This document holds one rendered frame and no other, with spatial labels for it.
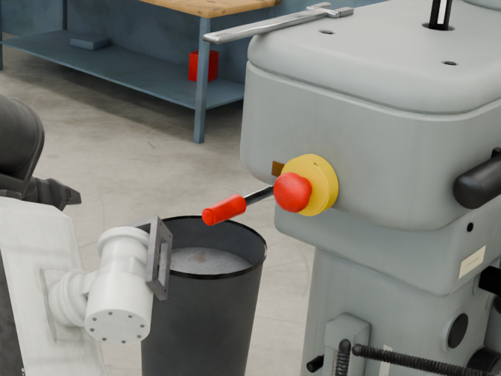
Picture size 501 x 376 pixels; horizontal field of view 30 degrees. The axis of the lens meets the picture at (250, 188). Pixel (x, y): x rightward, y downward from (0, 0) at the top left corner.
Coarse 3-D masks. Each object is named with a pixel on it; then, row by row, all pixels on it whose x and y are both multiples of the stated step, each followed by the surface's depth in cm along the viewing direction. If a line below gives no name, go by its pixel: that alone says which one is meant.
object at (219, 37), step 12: (300, 12) 103; (312, 12) 104; (324, 12) 104; (336, 12) 105; (348, 12) 107; (252, 24) 96; (264, 24) 96; (276, 24) 97; (288, 24) 99; (204, 36) 90; (216, 36) 90; (228, 36) 91; (240, 36) 92
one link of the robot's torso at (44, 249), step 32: (0, 160) 94; (0, 192) 103; (0, 224) 97; (32, 224) 102; (64, 224) 107; (0, 256) 95; (32, 256) 100; (64, 256) 104; (0, 288) 94; (32, 288) 98; (0, 320) 92; (32, 320) 96; (64, 320) 99; (0, 352) 90; (32, 352) 94; (64, 352) 98; (96, 352) 103
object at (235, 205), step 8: (256, 192) 104; (264, 192) 105; (272, 192) 106; (224, 200) 100; (232, 200) 101; (240, 200) 101; (248, 200) 103; (256, 200) 104; (208, 208) 98; (216, 208) 99; (224, 208) 99; (232, 208) 100; (240, 208) 101; (208, 216) 98; (216, 216) 98; (224, 216) 99; (232, 216) 101; (208, 224) 99
